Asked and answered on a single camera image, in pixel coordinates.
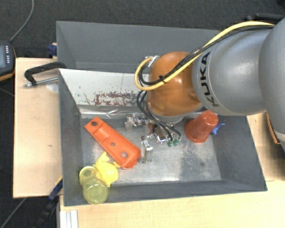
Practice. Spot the yellow crumpled toy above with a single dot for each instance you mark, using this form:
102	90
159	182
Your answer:
108	170

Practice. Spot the grey metal bin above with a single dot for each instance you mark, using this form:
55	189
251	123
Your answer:
156	44

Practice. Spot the small blue toy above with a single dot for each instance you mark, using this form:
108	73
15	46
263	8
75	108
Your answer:
216	128

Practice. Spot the orange flat block with holes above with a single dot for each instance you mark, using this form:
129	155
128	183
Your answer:
111	141

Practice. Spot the red-brown plastic cup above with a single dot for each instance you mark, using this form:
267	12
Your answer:
200	128

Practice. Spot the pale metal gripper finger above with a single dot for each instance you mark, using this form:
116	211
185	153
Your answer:
146	154
135	122

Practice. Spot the yellow translucent plastic cup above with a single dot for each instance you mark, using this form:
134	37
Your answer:
88	174
95	193

